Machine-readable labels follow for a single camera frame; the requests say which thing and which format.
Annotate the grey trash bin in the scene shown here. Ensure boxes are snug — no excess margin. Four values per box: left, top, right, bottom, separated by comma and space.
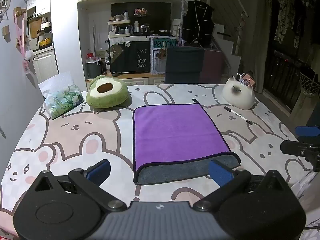
86, 57, 102, 79

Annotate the maroon cloth on rack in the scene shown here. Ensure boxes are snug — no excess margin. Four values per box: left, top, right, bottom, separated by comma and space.
203, 49, 226, 84

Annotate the countertop kitchen appliance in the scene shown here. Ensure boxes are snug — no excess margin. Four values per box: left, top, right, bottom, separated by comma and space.
36, 22, 53, 50

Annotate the green avocado plush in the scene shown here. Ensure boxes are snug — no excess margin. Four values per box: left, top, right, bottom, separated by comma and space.
86, 75, 129, 109

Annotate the black lettered banner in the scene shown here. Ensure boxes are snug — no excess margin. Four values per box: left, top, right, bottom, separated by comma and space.
109, 41, 151, 74

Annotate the white shelf organizer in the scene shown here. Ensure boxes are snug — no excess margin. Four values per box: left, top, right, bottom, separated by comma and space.
107, 19, 132, 39

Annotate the bunny printed tablecloth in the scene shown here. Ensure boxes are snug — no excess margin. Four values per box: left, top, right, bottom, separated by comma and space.
0, 83, 320, 240

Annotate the white cat figure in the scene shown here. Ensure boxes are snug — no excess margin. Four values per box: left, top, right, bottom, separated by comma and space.
222, 76, 256, 110

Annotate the black marker pen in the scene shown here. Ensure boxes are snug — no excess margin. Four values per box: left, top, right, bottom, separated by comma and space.
224, 106, 253, 125

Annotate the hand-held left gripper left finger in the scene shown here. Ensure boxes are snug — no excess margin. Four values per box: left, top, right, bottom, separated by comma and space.
34, 159, 127, 211

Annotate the hanging patterned garment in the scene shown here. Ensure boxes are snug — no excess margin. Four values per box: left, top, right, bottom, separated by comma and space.
273, 0, 308, 48

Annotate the floral tissue pack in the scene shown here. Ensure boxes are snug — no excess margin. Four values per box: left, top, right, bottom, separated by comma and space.
38, 71, 85, 119

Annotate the rope net basket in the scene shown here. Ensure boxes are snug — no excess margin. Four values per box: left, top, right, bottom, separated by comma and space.
298, 70, 320, 98

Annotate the purple and grey towel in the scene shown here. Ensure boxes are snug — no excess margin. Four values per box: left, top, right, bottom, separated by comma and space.
132, 99, 241, 186

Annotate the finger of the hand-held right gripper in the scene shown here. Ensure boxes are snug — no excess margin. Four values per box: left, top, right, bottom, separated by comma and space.
280, 140, 320, 173
295, 126, 320, 137

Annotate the dark chair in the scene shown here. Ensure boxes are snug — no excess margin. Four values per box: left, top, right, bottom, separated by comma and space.
164, 46, 205, 84

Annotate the pink lanyard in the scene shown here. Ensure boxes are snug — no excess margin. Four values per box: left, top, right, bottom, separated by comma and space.
14, 7, 35, 74

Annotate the black hanging jacket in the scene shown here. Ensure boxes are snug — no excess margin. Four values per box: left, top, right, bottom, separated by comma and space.
181, 0, 215, 48

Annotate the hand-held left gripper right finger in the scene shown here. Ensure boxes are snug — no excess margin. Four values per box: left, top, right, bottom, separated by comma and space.
193, 159, 288, 212

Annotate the teal sign board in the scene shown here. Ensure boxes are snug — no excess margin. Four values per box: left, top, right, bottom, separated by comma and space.
152, 38, 178, 49

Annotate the small patterned box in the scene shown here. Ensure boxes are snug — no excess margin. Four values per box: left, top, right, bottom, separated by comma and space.
240, 72, 256, 86

